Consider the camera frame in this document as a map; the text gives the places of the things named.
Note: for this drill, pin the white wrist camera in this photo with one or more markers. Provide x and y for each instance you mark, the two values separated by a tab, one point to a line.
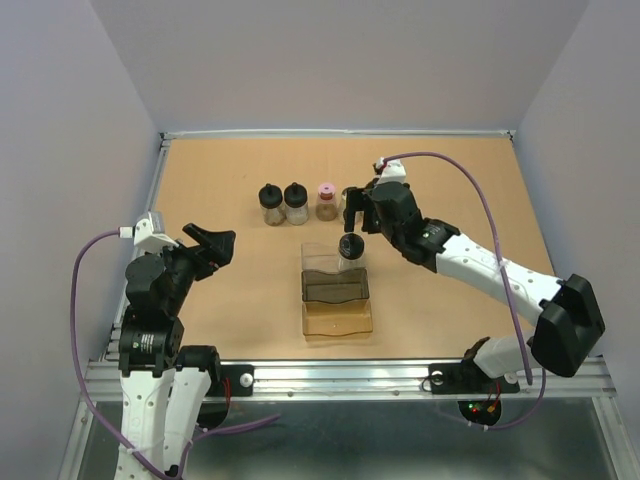
389	171
149	234

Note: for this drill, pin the black-lid jar brown spice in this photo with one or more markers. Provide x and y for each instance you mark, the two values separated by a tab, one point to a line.
271	202

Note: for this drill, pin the green-lid spice bottle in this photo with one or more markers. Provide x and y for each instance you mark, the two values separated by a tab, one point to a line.
343	204

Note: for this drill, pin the smoky grey plastic tray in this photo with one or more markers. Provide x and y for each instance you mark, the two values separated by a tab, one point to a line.
334	287

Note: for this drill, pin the pink-lid spice bottle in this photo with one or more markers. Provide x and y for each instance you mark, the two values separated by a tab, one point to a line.
326	206

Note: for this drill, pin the glossy black-lid jar white powder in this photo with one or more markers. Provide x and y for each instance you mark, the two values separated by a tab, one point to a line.
351	248

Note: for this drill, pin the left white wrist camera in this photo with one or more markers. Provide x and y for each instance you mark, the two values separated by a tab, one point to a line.
149	234

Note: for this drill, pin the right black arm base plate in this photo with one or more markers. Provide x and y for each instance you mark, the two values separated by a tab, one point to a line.
465	378

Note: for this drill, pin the clear plastic tray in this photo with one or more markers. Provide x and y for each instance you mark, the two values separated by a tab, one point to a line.
319	257

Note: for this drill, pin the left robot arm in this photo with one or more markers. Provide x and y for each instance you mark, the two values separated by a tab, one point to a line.
163	381

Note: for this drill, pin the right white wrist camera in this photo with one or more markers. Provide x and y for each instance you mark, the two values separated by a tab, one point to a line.
389	171

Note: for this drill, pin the amber plastic tray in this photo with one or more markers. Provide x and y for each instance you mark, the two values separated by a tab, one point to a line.
351	320

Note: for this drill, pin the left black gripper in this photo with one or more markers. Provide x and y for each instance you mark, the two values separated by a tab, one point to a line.
220	248

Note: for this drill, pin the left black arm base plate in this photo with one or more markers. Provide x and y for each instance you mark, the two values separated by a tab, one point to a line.
239	377

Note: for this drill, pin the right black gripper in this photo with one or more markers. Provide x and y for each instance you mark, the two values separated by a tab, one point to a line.
356	201

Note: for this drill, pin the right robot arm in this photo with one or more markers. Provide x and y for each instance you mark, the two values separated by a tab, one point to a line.
564	313

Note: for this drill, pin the black-lid jar white beads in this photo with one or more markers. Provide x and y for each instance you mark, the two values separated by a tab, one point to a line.
296	204

